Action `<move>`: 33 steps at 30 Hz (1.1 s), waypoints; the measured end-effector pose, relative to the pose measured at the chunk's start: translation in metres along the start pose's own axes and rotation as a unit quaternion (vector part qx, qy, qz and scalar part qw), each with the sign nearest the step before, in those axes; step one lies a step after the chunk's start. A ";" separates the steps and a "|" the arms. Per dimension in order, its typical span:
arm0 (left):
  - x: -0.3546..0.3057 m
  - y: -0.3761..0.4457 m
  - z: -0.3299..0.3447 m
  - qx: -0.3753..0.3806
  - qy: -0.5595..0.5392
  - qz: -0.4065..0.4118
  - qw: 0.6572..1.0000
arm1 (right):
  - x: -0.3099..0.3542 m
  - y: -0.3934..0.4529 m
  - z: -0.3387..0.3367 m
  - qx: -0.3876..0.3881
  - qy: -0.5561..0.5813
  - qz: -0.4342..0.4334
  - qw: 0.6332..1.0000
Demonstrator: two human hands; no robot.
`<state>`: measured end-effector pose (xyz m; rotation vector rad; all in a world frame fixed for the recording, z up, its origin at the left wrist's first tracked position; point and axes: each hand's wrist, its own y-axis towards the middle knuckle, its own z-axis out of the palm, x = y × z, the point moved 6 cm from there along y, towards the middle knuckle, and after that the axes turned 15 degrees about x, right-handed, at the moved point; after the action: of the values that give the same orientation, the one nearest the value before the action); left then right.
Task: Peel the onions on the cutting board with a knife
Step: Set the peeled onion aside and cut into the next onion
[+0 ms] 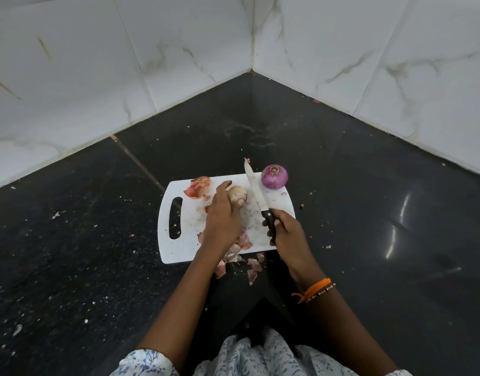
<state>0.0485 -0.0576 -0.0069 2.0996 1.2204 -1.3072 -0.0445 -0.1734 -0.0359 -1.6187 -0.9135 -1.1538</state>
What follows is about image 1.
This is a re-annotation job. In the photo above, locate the person's left hand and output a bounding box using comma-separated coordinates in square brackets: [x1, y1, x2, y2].
[203, 180, 247, 252]

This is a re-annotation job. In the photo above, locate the person's right hand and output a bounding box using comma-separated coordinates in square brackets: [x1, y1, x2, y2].
[262, 208, 318, 285]

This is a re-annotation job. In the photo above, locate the pale peeled onion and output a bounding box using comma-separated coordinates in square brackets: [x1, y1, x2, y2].
[227, 186, 248, 206]

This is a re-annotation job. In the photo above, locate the black handled kitchen knife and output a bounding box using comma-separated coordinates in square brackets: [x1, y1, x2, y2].
[244, 159, 278, 247]

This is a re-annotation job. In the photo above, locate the person's left forearm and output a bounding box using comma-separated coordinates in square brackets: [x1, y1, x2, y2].
[137, 246, 226, 366]

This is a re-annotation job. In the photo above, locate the person's right forearm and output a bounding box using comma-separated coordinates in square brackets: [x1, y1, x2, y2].
[293, 275, 400, 375]

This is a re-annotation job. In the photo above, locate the pile of onion skin scraps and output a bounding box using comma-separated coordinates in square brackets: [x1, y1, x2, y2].
[197, 230, 266, 286]

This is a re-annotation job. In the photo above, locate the purple onion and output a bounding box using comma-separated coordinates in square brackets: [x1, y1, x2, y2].
[261, 164, 289, 190]

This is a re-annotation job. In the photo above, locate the large onion peel piece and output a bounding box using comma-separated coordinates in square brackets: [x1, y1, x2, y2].
[184, 176, 212, 199]

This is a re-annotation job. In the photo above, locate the white plastic cutting board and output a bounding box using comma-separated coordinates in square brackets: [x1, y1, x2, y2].
[157, 172, 296, 265]

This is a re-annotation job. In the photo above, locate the white floral garment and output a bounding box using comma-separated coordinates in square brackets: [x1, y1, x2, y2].
[108, 328, 414, 376]

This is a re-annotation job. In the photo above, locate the orange thread bracelet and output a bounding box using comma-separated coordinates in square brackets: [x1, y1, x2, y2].
[291, 278, 332, 304]

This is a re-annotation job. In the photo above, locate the beaded bracelet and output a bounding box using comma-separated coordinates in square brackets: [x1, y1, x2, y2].
[305, 283, 337, 303]

